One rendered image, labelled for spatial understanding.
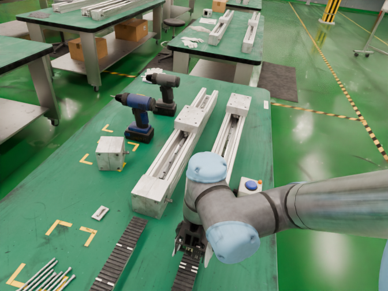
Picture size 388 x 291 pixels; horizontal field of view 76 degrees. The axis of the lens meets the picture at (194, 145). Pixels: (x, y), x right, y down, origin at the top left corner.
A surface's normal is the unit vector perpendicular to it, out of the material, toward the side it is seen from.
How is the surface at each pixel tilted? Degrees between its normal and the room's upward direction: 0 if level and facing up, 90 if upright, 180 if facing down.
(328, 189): 67
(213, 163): 0
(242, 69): 90
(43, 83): 90
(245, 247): 91
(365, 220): 104
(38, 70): 90
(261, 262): 0
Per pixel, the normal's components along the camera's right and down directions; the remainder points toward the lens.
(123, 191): 0.10, -0.79
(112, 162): 0.08, 0.62
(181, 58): -0.23, 0.58
